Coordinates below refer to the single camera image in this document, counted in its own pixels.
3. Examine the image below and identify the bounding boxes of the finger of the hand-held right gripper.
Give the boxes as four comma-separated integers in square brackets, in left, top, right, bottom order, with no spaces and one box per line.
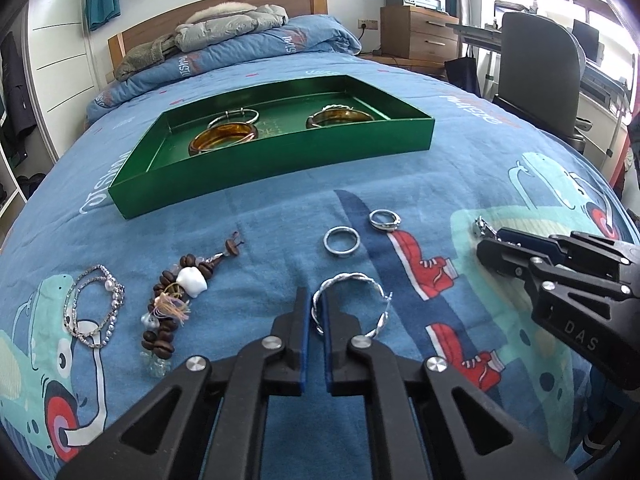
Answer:
[476,238,630,292]
[499,228,632,264]

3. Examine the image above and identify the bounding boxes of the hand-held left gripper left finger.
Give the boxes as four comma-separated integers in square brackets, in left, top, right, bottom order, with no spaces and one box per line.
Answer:
[57,286,310,480]

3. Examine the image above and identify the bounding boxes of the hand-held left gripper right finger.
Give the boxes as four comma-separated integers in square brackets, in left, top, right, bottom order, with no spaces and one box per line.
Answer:
[320,292,578,480]

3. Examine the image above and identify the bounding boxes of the small metal pendant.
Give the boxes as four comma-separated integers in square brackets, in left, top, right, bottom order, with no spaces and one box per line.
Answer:
[472,215,501,241]

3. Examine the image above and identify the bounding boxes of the twisted silver hoop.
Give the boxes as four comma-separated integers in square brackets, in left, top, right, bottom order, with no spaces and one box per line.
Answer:
[311,272,393,338]

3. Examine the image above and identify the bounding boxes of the green tray box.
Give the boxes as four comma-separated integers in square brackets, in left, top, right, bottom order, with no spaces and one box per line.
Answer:
[107,74,435,220]

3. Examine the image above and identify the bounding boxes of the amber bangle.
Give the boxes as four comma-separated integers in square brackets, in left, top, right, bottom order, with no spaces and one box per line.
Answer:
[188,122,259,156]
[305,107,375,129]

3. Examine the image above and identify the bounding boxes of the large plain silver bangle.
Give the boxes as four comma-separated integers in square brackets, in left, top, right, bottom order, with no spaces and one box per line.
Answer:
[206,107,261,129]

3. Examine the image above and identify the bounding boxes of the white desk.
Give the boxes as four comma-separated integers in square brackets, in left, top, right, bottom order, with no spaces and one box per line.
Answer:
[447,20,640,163]

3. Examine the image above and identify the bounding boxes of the grey chair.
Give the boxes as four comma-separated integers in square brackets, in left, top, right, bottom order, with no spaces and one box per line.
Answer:
[492,12,593,153]

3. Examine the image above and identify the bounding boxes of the dark tote bag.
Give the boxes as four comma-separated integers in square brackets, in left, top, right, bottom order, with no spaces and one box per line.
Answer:
[444,55,483,96]

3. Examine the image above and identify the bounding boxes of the low wooden nightstand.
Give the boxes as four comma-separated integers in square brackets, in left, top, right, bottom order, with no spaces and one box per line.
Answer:
[372,52,448,81]

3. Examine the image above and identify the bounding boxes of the computer monitor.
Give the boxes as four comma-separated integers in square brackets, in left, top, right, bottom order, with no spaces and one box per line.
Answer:
[572,19,601,63]

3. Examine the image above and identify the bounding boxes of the wooden drawer cabinet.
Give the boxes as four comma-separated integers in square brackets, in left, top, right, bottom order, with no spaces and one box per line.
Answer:
[380,5,460,68]

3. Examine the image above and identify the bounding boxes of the folded blue duvet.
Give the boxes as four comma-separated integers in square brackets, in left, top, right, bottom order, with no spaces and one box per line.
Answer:
[84,14,362,123]

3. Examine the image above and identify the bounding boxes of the wooden headboard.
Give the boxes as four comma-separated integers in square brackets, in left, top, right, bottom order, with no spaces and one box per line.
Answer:
[107,0,328,61]

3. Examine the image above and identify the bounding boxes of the grey down jacket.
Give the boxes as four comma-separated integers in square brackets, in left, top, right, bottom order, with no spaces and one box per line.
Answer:
[172,2,290,53]

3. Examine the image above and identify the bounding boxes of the brown fleece jacket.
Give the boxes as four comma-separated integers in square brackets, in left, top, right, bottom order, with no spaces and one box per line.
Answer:
[114,35,181,81]

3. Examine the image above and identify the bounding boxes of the white wardrobe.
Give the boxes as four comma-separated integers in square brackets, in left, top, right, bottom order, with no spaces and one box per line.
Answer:
[0,0,96,211]

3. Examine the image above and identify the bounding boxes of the hanging dark clothes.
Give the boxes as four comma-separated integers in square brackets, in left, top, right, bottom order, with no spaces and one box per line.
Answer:
[0,32,38,161]

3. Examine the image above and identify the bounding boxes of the plain silver ring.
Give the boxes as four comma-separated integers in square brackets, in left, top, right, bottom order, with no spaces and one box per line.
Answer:
[323,226,360,257]

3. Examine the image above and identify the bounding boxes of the silver ring with stone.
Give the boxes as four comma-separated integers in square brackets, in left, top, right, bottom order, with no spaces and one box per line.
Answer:
[369,209,402,232]

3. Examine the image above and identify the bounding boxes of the brown bead bracelet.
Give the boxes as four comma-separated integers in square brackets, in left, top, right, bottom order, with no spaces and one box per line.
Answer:
[140,231,246,378]

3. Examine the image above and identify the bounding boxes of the silver chain bracelet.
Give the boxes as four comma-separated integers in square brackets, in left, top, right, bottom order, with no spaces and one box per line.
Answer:
[62,264,126,350]

